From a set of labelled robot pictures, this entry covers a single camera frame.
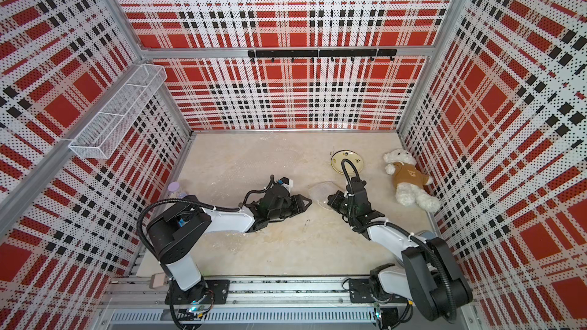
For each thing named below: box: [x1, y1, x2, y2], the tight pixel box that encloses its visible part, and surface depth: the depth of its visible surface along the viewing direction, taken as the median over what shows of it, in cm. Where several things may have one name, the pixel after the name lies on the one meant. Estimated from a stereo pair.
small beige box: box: [149, 271, 166, 289], surface depth 76 cm
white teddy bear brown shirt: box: [382, 148, 442, 213], surface depth 95 cm
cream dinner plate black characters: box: [330, 149, 364, 175], surface depth 113 cm
